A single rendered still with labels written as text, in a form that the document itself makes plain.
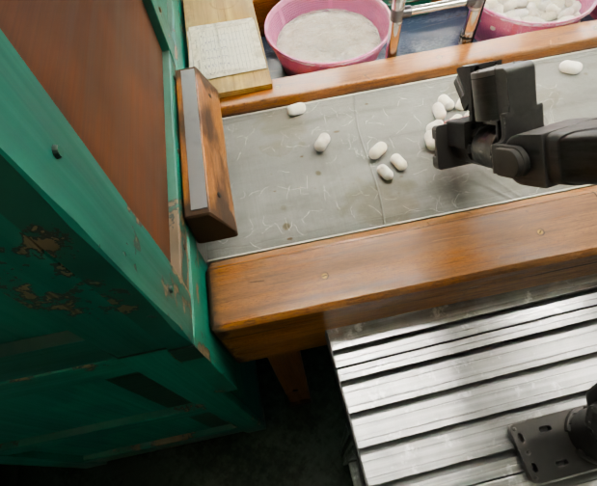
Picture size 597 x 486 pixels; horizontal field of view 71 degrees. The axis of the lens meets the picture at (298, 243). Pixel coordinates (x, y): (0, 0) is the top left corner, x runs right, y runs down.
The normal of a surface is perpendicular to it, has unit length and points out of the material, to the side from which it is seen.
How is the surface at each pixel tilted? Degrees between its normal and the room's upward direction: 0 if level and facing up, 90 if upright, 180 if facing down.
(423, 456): 0
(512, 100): 49
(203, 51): 0
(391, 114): 0
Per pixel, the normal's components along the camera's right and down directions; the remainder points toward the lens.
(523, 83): 0.19, 0.29
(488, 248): -0.07, -0.50
